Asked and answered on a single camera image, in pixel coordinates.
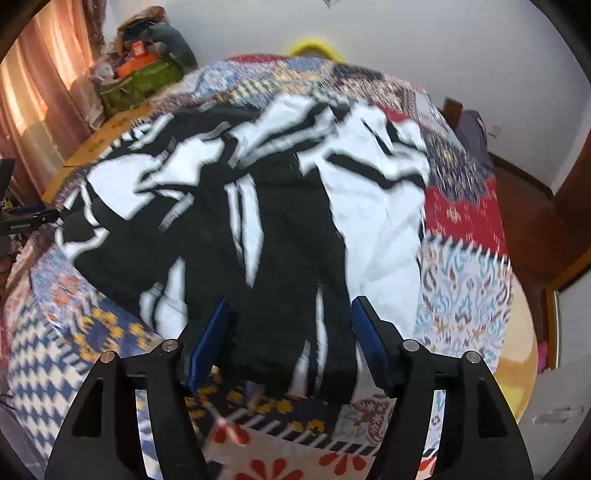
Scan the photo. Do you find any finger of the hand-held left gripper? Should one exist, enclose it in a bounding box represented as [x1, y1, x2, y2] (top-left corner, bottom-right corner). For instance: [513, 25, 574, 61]
[0, 209, 63, 234]

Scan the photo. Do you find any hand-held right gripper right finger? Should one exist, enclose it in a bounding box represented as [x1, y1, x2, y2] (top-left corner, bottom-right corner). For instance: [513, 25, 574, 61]
[351, 295, 534, 480]

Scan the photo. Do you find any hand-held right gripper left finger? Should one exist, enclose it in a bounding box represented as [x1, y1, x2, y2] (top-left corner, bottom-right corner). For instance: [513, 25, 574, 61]
[45, 296, 232, 480]

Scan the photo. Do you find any black and white patterned shirt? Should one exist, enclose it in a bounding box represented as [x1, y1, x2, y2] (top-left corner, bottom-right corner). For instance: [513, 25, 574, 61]
[54, 92, 432, 402]

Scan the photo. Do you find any pink striped curtain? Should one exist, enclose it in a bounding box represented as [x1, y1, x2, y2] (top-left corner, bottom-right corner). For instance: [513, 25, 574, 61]
[0, 0, 105, 199]

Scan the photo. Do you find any patchwork printed blanket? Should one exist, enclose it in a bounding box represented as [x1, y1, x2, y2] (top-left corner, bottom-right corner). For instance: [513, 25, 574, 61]
[0, 53, 539, 480]

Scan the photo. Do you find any green patterned bag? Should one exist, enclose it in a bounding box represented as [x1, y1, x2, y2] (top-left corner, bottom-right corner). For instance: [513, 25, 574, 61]
[99, 58, 183, 118]

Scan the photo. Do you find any orange box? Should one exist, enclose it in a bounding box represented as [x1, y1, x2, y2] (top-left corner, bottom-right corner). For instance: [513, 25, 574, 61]
[117, 53, 160, 77]

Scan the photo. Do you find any pile of clutter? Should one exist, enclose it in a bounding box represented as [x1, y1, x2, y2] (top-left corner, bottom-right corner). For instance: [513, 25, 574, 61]
[90, 14, 181, 79]

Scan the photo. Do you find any dark grey backpack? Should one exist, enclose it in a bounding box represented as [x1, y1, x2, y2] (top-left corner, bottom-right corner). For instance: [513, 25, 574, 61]
[455, 110, 495, 169]

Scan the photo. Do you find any brown wooden door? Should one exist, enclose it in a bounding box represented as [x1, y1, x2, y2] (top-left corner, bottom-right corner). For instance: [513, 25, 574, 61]
[549, 138, 591, 291]

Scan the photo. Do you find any yellow foam tube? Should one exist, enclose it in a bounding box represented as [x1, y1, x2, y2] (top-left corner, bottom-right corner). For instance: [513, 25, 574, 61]
[288, 38, 345, 61]

